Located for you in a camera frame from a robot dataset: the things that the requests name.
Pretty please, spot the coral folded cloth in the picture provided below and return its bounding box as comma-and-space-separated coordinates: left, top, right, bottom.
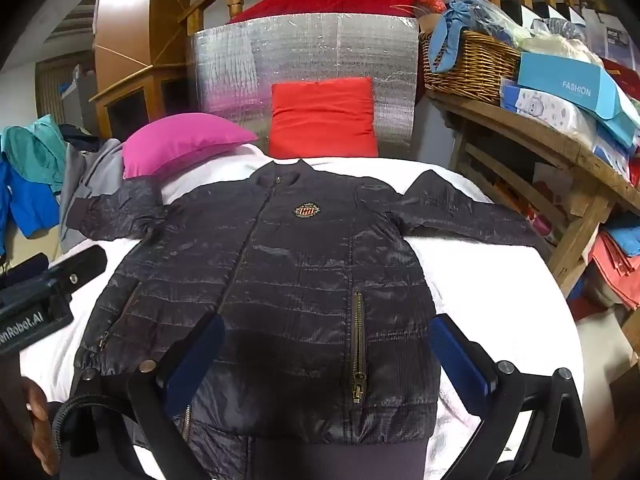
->
582, 230, 640, 321

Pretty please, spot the pink pillow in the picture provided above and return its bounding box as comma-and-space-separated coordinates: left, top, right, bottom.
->
122, 113, 259, 180

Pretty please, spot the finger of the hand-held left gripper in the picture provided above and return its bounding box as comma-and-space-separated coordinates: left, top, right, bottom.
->
49, 246, 108, 292

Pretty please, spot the black puffer jacket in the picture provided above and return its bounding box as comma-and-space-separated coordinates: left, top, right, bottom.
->
66, 159, 553, 480

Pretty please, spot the silver foil insulation mat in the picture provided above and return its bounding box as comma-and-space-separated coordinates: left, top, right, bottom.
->
186, 10, 420, 148

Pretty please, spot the red pillow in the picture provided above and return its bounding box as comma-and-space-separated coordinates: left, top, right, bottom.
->
268, 77, 379, 159

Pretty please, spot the light blue cardboard box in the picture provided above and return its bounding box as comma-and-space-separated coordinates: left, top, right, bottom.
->
517, 52, 638, 148

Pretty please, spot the blue garment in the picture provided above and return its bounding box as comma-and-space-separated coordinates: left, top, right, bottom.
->
0, 155, 61, 256

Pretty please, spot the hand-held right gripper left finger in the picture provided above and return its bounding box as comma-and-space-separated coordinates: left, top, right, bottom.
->
65, 312, 226, 480

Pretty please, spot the wooden cabinet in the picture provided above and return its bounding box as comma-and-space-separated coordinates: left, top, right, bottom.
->
92, 0, 193, 141

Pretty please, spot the teal garment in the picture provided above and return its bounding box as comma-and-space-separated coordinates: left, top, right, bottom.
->
1, 114, 68, 193

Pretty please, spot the clear plastic bag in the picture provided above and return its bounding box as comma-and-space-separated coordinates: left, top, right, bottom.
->
430, 0, 533, 48

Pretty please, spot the light blue cloth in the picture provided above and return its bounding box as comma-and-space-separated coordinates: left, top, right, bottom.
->
429, 0, 488, 73

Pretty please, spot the cream knitted cloth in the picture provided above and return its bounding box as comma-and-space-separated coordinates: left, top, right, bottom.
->
522, 32, 606, 68

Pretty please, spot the blue folded cloth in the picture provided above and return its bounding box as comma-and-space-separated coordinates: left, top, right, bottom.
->
605, 215, 640, 256

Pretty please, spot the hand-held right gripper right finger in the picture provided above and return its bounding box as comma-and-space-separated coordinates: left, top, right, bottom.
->
430, 314, 593, 480

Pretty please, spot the grey jacket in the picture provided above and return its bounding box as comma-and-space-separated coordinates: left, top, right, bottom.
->
59, 137, 126, 256

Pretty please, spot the wicker basket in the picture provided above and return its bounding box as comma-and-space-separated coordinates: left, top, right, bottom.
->
419, 29, 522, 92

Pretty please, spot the white fleece blanket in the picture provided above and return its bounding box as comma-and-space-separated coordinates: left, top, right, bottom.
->
20, 142, 586, 480

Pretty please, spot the grey shopping bag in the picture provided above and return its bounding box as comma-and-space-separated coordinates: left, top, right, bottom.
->
582, 7, 638, 63

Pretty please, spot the person's left hand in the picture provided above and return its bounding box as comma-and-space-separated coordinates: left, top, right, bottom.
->
22, 376, 63, 476

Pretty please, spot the wooden table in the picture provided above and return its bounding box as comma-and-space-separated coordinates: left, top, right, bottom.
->
425, 85, 640, 296

